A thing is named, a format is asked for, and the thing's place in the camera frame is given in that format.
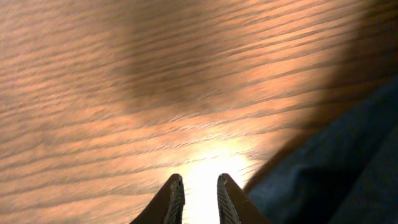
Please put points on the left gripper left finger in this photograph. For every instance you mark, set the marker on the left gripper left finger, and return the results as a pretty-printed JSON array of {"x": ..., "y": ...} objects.
[{"x": 166, "y": 207}]

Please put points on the navy blue shorts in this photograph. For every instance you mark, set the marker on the navy blue shorts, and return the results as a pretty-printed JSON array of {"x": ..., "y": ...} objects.
[{"x": 347, "y": 173}]

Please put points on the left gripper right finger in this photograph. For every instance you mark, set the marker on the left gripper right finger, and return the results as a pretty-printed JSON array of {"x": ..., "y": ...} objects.
[{"x": 234, "y": 206}]

